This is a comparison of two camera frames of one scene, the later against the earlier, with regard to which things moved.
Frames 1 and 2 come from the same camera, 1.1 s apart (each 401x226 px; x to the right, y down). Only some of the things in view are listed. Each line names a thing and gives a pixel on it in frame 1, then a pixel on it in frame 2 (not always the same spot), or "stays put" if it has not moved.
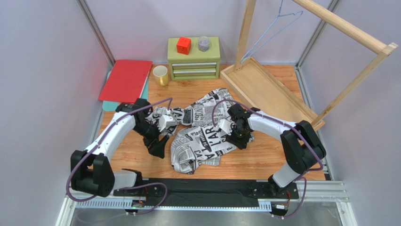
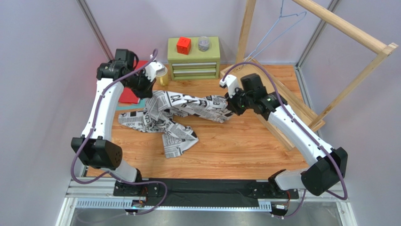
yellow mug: x=160 y=73 stays put
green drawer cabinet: x=197 y=65 stays put
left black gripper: x=156 y=148 → x=147 y=92
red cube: x=184 y=45 stays put
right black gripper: x=241 y=137 → x=233 y=106
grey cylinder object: x=204 y=43 stays put
